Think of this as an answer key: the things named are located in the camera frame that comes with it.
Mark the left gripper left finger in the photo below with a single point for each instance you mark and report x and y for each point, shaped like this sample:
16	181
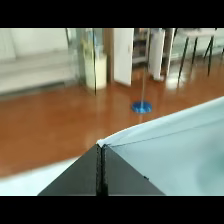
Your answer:
80	176

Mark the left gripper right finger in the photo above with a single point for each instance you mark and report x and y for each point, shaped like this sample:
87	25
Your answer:
126	178

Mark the pale blue garment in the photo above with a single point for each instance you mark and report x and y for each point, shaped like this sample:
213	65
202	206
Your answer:
180	153

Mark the blue round stand with pole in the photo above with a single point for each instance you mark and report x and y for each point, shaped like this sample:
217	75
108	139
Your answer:
142	107

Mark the white table with black legs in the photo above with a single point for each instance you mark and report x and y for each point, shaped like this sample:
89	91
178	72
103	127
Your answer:
196	50

